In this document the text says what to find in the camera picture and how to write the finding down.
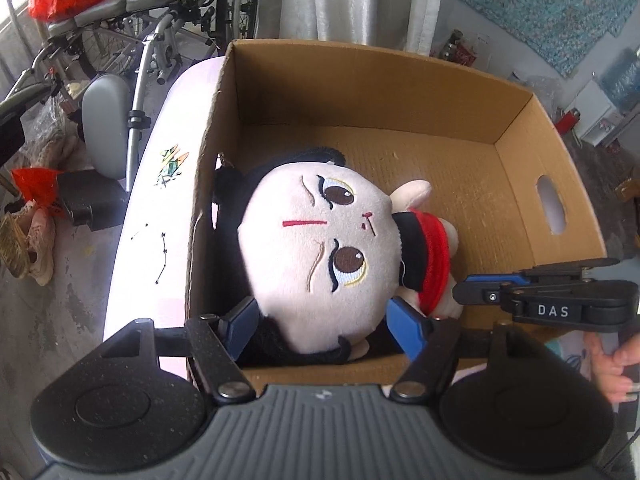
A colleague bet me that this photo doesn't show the clear plastic bag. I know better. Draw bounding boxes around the clear plastic bag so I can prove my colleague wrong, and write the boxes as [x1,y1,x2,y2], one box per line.
[510,71,557,111]

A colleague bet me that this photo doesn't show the brown cardboard box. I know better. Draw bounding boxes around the brown cardboard box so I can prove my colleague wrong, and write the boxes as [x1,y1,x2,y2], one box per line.
[185,39,608,391]

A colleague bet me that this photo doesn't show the person's right hand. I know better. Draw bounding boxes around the person's right hand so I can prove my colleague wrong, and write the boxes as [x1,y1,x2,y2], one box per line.
[582,332,640,403]

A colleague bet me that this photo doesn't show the small red plastic bag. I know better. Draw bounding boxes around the small red plastic bag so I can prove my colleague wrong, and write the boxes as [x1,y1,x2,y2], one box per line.
[11,167,66,218]

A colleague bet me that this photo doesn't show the black wheelchair footplate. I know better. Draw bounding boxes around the black wheelchair footplate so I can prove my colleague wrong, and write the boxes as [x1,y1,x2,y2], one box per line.
[57,170,132,231]
[0,105,26,167]

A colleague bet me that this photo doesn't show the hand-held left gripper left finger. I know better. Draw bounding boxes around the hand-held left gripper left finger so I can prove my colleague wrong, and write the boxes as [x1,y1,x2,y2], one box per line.
[102,296,261,406]

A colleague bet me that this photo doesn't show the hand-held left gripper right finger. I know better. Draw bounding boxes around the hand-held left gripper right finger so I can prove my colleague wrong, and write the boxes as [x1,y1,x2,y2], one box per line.
[387,297,538,403]

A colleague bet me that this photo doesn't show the group of glass bottles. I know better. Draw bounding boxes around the group of glass bottles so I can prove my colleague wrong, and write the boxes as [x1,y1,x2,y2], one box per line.
[437,29,477,67]

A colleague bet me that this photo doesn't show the grey wheelchair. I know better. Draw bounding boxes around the grey wheelchair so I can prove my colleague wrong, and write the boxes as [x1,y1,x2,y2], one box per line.
[0,0,261,193]

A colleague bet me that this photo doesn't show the small cardboard piece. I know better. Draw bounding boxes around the small cardboard piece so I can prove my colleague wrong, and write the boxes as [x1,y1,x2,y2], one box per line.
[615,179,640,204]

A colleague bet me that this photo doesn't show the white water dispenser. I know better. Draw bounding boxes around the white water dispenser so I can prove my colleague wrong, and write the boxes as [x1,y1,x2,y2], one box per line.
[570,80,626,148]

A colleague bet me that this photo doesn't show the plush doll with black hair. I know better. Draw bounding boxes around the plush doll with black hair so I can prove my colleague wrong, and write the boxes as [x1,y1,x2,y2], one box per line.
[212,146,461,366]

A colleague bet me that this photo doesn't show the blue water bottle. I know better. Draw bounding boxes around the blue water bottle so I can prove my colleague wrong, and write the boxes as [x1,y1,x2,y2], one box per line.
[597,46,640,107]

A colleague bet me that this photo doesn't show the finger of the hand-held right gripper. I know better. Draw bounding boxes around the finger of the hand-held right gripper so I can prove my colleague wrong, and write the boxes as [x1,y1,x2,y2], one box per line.
[522,257,621,282]
[452,270,531,307]

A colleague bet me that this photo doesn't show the white curtain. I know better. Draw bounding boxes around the white curtain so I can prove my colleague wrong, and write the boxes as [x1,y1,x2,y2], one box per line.
[277,0,456,56]

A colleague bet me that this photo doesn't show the pink shoes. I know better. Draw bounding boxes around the pink shoes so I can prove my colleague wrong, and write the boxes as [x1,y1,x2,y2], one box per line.
[0,200,58,287]

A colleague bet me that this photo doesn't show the small red bottle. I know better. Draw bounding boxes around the small red bottle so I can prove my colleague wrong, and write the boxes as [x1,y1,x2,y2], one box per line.
[555,109,582,134]

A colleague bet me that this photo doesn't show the teal floral wall cloth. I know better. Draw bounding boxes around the teal floral wall cloth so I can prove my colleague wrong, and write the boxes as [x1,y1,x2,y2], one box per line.
[455,0,636,78]

